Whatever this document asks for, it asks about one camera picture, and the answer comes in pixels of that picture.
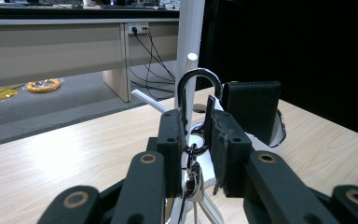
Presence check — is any white power socket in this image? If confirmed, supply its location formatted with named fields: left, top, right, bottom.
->
left=127, top=21, right=150, bottom=35

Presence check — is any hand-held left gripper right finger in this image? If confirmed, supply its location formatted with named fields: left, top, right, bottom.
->
left=205, top=94, right=254, bottom=199

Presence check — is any white bowl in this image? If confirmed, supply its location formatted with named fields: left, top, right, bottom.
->
left=245, top=107, right=287, bottom=149

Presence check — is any black leather wallet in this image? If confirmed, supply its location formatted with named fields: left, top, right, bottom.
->
left=222, top=80, right=282, bottom=147

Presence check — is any yellow packet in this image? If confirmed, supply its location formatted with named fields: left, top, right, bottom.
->
left=0, top=87, right=20, bottom=101

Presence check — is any black curtain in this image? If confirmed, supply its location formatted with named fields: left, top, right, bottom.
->
left=197, top=0, right=358, bottom=141

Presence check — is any white stand with pegs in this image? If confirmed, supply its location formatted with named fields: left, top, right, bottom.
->
left=131, top=0, right=217, bottom=190

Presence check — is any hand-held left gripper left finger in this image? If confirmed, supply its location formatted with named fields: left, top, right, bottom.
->
left=156, top=108, right=187, bottom=199

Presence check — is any silver carabiner key ring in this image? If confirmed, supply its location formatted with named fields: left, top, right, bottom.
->
left=164, top=67, right=227, bottom=224

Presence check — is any black cable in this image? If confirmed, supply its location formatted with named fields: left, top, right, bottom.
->
left=132, top=28, right=177, bottom=82
left=129, top=27, right=176, bottom=101

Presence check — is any beige office desk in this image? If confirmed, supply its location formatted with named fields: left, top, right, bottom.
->
left=0, top=6, right=181, bottom=104

